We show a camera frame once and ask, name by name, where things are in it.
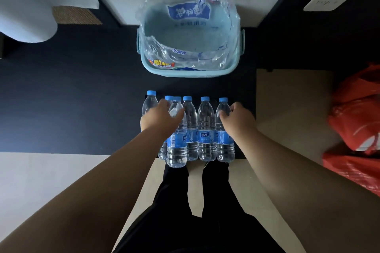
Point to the brown woven mat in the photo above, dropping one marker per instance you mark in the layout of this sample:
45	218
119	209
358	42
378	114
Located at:
75	15

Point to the red plastic bag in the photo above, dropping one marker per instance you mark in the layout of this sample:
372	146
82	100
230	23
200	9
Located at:
356	113
356	169

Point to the person's left fingers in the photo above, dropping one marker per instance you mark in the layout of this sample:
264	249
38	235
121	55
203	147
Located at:
175	115

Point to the row of clear bottles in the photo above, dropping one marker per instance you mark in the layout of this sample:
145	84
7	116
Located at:
206	131

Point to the blue-capped water bottle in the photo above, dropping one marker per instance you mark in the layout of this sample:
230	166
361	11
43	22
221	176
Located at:
177	150
225	149

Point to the person's right hand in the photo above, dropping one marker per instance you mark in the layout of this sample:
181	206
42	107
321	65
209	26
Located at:
240	122

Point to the teal plastic basket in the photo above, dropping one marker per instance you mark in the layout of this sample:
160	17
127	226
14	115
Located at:
190	70

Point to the person's left forearm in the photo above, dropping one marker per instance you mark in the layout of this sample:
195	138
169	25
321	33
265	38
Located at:
89	202

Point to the clear plastic wrap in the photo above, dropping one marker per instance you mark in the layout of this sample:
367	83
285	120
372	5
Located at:
190	54

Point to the person's left hand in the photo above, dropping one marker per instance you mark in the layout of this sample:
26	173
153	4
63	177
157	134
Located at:
157	121

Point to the person's black trousers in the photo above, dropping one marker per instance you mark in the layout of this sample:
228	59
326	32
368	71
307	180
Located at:
190	226

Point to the person's right fingers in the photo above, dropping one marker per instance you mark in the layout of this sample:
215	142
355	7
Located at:
229	113

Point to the person's right forearm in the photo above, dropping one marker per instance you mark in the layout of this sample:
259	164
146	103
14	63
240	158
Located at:
302	196

